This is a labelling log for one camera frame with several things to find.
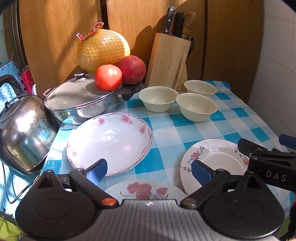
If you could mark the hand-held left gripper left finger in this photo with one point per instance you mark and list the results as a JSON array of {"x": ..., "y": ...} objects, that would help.
[{"x": 98, "y": 172}]

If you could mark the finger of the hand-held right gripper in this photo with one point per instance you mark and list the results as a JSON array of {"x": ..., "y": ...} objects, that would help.
[
  {"x": 245, "y": 146},
  {"x": 288, "y": 141}
]

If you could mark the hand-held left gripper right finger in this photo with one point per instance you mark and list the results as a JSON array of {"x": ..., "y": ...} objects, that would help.
[{"x": 201, "y": 172}]

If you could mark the floral rim plate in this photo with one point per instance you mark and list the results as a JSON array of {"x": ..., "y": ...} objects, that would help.
[{"x": 219, "y": 160}]

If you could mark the large pink flower plate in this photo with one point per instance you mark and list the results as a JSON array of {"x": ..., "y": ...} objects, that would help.
[{"x": 111, "y": 143}]

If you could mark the red carnation plate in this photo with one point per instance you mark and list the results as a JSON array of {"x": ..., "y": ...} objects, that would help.
[{"x": 143, "y": 188}]

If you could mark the cream bowl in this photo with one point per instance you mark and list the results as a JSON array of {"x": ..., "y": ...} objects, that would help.
[
  {"x": 196, "y": 109},
  {"x": 158, "y": 98},
  {"x": 200, "y": 88}
]

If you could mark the blue checked tablecloth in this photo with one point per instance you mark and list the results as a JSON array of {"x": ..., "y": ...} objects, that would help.
[{"x": 166, "y": 139}]

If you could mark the steel electric kettle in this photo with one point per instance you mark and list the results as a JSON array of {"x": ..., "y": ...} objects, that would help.
[{"x": 25, "y": 129}]

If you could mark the steel pan lid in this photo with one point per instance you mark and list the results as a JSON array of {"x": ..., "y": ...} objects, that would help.
[{"x": 67, "y": 92}]

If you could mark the red tomato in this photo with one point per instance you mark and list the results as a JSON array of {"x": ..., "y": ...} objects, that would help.
[{"x": 107, "y": 77}]

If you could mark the red apple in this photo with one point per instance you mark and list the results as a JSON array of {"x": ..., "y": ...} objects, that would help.
[{"x": 133, "y": 68}]

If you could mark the wooden knife block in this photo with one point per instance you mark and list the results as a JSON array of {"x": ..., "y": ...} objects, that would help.
[{"x": 166, "y": 60}]

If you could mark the red box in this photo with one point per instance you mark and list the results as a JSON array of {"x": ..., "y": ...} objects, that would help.
[{"x": 27, "y": 78}]

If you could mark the pomelo in yellow net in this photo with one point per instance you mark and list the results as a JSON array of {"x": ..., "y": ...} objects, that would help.
[{"x": 104, "y": 48}]

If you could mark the wooden cabinet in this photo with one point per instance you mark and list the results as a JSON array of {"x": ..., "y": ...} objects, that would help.
[{"x": 57, "y": 34}]

